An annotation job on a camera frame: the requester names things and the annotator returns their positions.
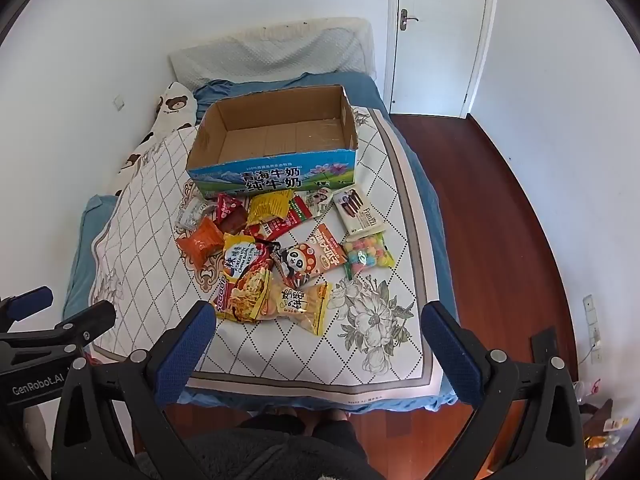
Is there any yellow snack packet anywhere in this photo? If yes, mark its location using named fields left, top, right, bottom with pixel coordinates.
left=247, top=189, right=295, bottom=226

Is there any person's dark clothing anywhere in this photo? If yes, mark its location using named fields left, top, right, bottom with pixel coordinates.
left=135, top=412, right=381, bottom=480

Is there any white door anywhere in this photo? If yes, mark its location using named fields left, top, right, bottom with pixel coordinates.
left=390, top=0, right=493, bottom=116

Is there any person's right foot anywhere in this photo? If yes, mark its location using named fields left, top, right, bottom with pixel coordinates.
left=327, top=407, right=361, bottom=426

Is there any orange and white snack packet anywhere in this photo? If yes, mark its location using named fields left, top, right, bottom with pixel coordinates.
left=306, top=222, right=348, bottom=273

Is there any person's foot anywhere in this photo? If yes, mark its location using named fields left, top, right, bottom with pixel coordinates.
left=272, top=406, right=306, bottom=431
left=327, top=407, right=361, bottom=426

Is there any bear print pillow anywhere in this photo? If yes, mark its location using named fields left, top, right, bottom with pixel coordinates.
left=112, top=81, right=198, bottom=198

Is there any grey snack packet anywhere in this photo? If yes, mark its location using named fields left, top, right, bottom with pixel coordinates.
left=174, top=196, right=208, bottom=233

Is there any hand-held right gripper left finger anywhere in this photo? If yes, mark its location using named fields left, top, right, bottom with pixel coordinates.
left=52, top=301, right=217, bottom=480

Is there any printed blanket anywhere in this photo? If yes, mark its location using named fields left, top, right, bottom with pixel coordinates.
left=90, top=105, right=446, bottom=403

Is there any white biscuit stick box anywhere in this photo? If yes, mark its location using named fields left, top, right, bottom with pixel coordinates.
left=332, top=186, right=387, bottom=240

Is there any red and green snack packet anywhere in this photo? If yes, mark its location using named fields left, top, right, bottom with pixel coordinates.
left=245, top=195, right=313, bottom=242

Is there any pale green snack packet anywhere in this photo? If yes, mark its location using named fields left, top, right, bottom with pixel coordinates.
left=305, top=187, right=335, bottom=213

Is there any colourful candy bag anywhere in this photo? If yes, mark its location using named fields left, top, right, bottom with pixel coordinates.
left=341, top=231, right=396, bottom=278

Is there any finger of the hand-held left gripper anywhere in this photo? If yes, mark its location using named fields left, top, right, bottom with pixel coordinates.
left=0, top=302, right=117, bottom=361
left=0, top=286, right=54, bottom=333

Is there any blue bed quilt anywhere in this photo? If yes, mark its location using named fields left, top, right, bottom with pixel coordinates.
left=62, top=71, right=458, bottom=413

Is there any panda print snack packet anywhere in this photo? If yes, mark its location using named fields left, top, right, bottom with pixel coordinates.
left=272, top=241, right=318, bottom=288

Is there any person's left foot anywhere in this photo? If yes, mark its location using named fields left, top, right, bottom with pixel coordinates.
left=272, top=406, right=306, bottom=431

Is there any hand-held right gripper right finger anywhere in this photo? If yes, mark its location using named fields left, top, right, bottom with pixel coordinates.
left=421, top=302, right=586, bottom=480

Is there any colourful packet clutter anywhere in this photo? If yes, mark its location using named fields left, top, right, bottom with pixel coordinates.
left=575, top=380, right=633, bottom=466

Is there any yellow crisps bag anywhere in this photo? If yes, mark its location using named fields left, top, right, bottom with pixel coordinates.
left=267, top=281, right=333, bottom=337

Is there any large instant noodle packet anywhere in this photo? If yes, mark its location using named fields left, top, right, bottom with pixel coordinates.
left=214, top=232, right=281, bottom=322

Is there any printed cardboard box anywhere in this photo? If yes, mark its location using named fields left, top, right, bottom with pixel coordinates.
left=186, top=85, right=360, bottom=200

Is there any red triangular snack packet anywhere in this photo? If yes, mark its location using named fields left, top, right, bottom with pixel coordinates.
left=212, top=192, right=249, bottom=235

